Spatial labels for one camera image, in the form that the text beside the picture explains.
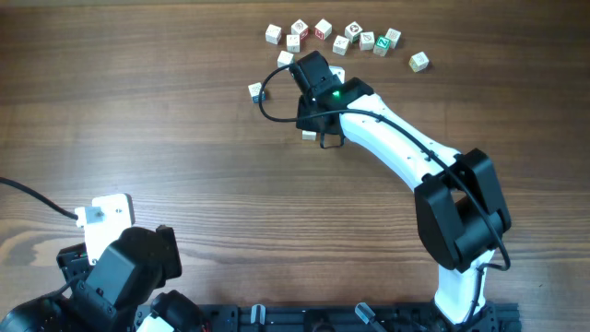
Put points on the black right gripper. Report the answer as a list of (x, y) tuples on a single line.
[(304, 106)]

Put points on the wooden block globe picture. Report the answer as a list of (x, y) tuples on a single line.
[(308, 135)]

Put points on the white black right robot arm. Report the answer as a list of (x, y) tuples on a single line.
[(461, 212)]

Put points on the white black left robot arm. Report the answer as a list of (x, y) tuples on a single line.
[(108, 296)]

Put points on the wooden block blue side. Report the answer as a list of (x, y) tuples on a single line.
[(257, 92)]

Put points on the wooden block tan pattern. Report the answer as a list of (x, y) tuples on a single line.
[(340, 45)]

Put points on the plain wooden block upper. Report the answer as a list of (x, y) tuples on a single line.
[(293, 43)]

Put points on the wooden block red letter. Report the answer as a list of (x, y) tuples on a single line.
[(323, 29)]

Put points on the wooden block red side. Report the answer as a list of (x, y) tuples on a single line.
[(300, 28)]

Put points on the wooden block grey figure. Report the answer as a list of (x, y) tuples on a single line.
[(366, 41)]

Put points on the wooden block black symbol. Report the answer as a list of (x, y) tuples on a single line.
[(353, 31)]

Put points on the wooden block far left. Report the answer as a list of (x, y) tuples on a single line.
[(273, 34)]

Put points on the wooden block green Z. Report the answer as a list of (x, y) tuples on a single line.
[(381, 46)]

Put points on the wooden block grid pattern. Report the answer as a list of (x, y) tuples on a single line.
[(393, 36)]

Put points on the wooden block yellow side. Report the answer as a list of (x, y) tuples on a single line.
[(419, 62)]

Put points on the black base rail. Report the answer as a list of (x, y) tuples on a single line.
[(422, 316)]

